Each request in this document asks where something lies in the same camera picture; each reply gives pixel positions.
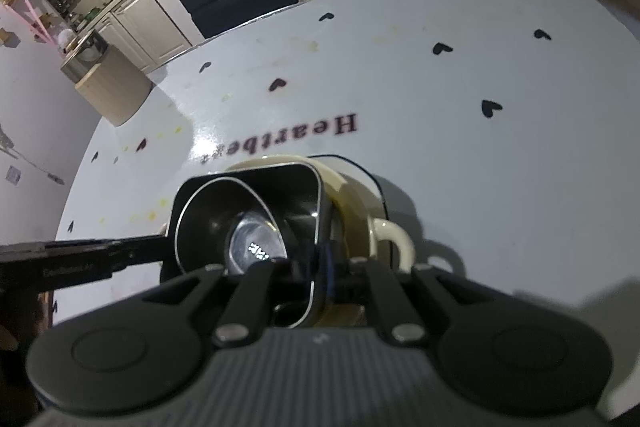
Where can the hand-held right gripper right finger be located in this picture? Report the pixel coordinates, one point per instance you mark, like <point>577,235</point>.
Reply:
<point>330,279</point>

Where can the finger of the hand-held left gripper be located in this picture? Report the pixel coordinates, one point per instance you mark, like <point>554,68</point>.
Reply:
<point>140,251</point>

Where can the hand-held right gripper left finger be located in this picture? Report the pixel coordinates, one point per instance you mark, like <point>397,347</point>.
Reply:
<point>255,292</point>

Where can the oval steel bowl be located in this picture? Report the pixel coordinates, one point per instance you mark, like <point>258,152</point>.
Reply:
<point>255,242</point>

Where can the large rectangular steel container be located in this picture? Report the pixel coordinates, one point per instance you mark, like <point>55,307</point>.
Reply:
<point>295,194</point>

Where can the square white leaf-print plate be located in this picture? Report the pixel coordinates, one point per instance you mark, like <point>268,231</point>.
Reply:
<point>362,179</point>

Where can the white heart-print table cover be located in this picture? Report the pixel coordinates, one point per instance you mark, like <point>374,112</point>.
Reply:
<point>475,182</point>

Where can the white kitchen cabinet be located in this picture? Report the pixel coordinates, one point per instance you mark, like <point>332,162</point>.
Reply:
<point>145,27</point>

